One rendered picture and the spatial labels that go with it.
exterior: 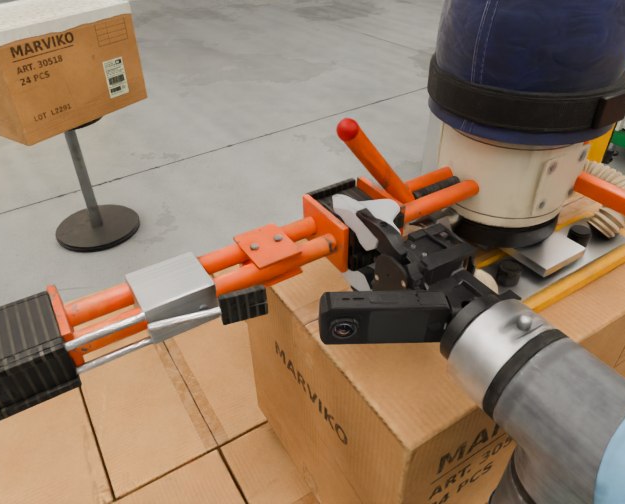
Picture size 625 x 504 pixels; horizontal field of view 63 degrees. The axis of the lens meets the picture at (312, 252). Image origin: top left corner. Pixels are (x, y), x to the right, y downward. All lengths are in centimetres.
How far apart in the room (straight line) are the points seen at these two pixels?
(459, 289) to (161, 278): 28
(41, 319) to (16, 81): 171
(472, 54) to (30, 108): 182
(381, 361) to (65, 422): 78
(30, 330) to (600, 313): 63
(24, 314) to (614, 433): 46
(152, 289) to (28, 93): 173
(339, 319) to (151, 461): 72
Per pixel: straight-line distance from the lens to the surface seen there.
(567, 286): 73
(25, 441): 122
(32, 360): 46
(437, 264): 48
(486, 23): 59
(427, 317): 46
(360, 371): 59
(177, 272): 51
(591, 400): 40
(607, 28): 60
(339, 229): 53
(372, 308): 44
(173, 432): 112
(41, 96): 221
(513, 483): 48
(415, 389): 58
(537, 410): 41
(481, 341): 43
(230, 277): 50
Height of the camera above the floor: 145
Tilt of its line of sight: 37 degrees down
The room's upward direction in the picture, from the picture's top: straight up
